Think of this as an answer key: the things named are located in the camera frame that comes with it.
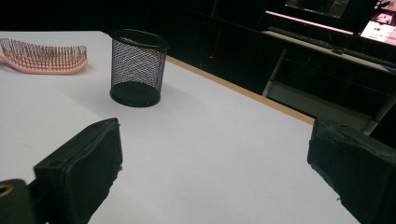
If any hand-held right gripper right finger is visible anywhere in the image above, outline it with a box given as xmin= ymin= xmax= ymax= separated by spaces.
xmin=306 ymin=117 xmax=396 ymax=224

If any computer monitor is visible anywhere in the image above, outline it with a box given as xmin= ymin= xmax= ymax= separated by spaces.
xmin=264 ymin=0 xmax=379 ymax=35
xmin=360 ymin=0 xmax=396 ymax=47

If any pink hairbrush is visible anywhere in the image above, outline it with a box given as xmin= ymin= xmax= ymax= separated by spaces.
xmin=0 ymin=37 xmax=89 ymax=76

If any black mesh pen holder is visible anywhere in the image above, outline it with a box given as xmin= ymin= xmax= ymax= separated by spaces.
xmin=109 ymin=28 xmax=170 ymax=108

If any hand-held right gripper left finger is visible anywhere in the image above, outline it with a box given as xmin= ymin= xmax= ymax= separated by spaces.
xmin=33 ymin=117 xmax=123 ymax=224

